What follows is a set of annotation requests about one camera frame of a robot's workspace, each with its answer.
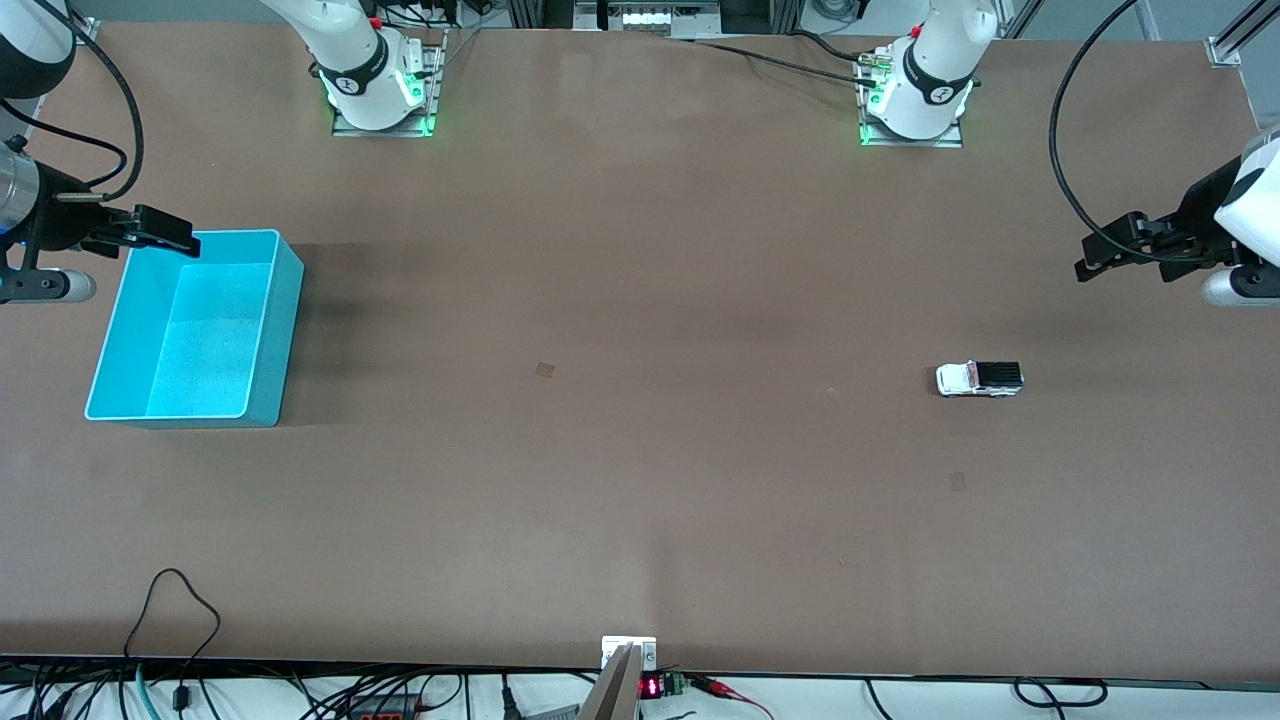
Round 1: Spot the white jeep toy black roof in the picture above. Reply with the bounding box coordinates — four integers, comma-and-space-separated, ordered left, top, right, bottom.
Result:
935, 360, 1025, 399

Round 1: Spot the turquoise plastic bin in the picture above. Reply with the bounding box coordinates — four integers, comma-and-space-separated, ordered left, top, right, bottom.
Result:
84, 229, 305, 430

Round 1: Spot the silver device with lights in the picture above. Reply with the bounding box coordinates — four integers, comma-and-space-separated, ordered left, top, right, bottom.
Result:
575, 0, 723, 39

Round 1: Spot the red clip lead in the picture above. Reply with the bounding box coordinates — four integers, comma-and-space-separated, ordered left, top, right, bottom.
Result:
688, 675, 776, 720

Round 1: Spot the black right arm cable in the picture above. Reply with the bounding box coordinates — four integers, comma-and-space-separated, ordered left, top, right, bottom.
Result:
0, 0, 147, 201

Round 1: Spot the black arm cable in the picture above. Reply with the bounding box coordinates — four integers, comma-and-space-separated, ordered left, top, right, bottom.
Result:
0, 0, 147, 201
1047, 0, 1251, 267

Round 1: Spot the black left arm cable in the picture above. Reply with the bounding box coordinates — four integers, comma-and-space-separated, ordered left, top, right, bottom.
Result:
1047, 0, 1251, 267

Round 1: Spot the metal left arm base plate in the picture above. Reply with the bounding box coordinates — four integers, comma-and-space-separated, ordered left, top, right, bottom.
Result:
856, 48, 965, 149

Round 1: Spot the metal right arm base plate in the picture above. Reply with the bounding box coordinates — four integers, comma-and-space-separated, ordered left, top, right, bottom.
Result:
332, 28, 447, 138

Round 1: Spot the thin black looped cable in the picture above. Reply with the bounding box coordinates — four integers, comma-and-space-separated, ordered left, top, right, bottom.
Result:
122, 568, 223, 713

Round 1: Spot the short black table cable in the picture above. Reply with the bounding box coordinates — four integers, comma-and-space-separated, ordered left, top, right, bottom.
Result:
790, 30, 881, 63

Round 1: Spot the long black table cable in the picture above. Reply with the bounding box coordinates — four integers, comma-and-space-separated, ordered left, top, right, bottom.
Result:
690, 38, 886, 89

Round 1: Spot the black coiled cable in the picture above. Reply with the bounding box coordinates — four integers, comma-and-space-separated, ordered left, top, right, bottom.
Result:
1012, 677, 1109, 709

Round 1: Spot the white mount plate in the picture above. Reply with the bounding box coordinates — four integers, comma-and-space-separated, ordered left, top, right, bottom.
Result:
601, 635, 658, 671

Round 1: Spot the grey camera mount arm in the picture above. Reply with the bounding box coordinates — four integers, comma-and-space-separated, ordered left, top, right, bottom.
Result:
575, 643, 643, 720

